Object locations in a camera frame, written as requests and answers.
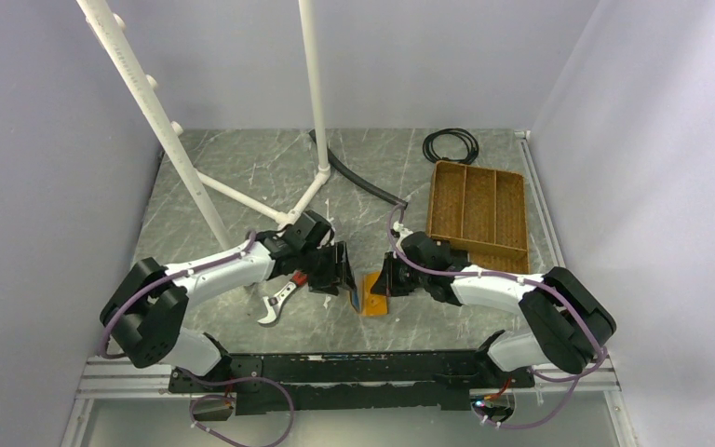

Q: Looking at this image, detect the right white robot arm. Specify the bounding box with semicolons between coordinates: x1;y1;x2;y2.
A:
375;228;617;386

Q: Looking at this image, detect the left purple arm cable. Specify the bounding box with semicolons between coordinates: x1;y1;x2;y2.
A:
97;231;297;447

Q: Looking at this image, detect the red handled adjustable wrench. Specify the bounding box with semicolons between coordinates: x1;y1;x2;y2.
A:
257;271;307;326

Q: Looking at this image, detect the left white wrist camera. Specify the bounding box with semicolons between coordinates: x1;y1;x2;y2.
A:
318;215;335;236

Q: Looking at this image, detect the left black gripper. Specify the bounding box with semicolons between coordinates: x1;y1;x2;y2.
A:
298;240;357;296

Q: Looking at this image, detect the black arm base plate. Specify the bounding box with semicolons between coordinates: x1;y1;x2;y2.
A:
169;347;534;415

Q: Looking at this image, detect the brown woven divided tray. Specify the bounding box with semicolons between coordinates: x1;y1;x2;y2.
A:
426;161;530;274

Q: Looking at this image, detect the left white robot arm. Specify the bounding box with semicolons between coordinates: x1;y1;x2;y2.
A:
100;210;358;391

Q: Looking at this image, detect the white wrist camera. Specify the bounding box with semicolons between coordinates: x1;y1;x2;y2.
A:
318;215;335;236
391;222;413;242

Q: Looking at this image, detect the aluminium extrusion rail frame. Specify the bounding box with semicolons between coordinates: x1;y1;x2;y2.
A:
79;136;636;446

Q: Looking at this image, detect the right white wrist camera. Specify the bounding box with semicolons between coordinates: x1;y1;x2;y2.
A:
391;222;413;242

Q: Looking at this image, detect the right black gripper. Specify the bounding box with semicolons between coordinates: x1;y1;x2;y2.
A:
371;251;428;297

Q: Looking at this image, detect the coiled black cable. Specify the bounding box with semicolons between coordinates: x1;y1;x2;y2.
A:
422;128;480;166

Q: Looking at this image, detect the black rubber hose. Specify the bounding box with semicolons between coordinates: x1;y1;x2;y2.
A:
307;129;410;208

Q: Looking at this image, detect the white PVC pipe frame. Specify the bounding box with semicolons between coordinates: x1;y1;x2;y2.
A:
77;0;331;249

